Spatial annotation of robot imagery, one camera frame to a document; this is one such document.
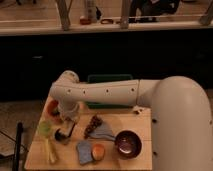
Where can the red round object on shelf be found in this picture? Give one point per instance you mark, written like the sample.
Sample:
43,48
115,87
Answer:
84,21

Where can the brown pinecone stick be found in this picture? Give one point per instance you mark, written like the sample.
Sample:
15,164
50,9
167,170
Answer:
93,124

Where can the blue sponge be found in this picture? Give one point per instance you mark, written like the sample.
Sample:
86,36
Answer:
84,148

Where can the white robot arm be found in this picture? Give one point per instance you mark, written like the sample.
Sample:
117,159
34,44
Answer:
182,122

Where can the dark brown bowl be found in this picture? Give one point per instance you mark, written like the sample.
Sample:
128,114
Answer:
128,144

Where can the small metal cup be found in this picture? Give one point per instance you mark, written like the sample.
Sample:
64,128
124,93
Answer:
61,137

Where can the yellow banana toy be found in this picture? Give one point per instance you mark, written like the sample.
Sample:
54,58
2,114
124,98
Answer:
50,153

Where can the grey blue cloth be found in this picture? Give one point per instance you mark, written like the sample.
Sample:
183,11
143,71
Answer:
103,132

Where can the black pole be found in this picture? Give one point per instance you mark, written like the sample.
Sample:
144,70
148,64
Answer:
19,132

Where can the green plastic cup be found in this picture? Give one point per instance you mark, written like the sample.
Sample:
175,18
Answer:
45,128

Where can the orange bowl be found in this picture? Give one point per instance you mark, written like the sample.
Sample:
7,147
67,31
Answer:
52,111

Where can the tan black eraser block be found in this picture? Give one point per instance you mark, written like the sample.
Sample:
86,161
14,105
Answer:
70,129

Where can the orange bun toy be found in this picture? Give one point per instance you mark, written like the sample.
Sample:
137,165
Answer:
98,152

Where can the green plastic tray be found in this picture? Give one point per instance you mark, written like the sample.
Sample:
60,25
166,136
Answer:
99,78

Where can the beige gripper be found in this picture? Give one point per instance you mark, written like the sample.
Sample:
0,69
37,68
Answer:
69,111

